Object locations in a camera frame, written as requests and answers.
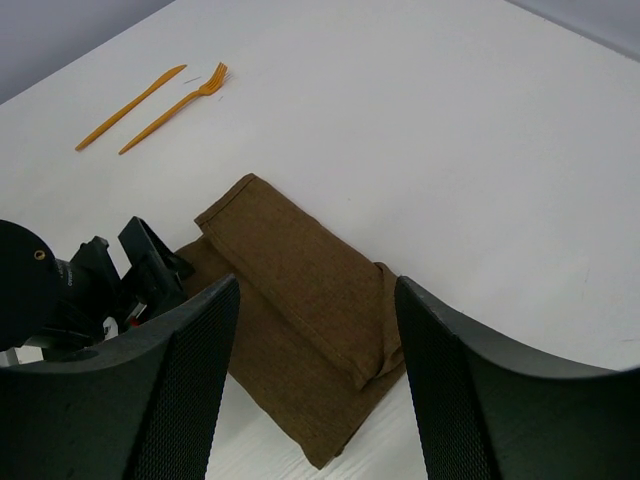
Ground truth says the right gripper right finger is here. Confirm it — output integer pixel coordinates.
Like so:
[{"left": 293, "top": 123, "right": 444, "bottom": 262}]
[{"left": 395, "top": 276, "right": 639, "bottom": 479}]

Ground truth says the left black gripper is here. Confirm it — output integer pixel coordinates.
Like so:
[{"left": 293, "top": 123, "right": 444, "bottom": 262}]
[{"left": 1, "top": 216, "right": 195, "bottom": 366}]

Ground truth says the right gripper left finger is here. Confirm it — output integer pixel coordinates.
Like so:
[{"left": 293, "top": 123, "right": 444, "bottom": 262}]
[{"left": 1, "top": 275, "right": 240, "bottom": 479}]

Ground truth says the brown cloth napkin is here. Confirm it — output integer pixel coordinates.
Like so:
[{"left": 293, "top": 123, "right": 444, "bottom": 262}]
[{"left": 179, "top": 174, "right": 406, "bottom": 468}]

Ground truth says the orange plastic knife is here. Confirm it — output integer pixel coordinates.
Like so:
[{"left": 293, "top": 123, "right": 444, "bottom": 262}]
[{"left": 75, "top": 64, "right": 187, "bottom": 152}]

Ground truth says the orange plastic fork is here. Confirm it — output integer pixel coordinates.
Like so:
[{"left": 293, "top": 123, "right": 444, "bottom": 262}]
[{"left": 118, "top": 62, "right": 228, "bottom": 155}]

